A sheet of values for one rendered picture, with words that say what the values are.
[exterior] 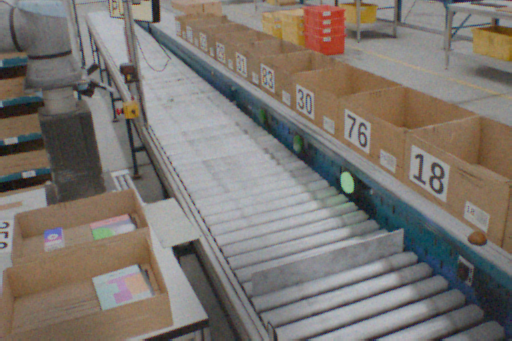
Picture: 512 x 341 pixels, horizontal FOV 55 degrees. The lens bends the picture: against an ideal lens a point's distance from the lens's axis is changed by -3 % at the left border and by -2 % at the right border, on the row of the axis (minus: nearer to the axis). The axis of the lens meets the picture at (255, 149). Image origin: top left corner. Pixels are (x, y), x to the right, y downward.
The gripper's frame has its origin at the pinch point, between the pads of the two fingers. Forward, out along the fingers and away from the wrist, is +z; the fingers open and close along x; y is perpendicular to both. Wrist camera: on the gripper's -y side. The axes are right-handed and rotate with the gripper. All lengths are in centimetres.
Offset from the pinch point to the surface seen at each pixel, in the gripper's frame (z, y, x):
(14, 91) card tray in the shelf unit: -42, 22, -21
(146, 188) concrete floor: 63, 73, -81
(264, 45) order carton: 73, -51, -20
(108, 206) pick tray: -5, 21, 94
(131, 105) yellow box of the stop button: 10.5, 3.6, 4.2
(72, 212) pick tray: -15, 26, 94
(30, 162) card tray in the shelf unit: -22, 57, -22
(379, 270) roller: 55, -6, 154
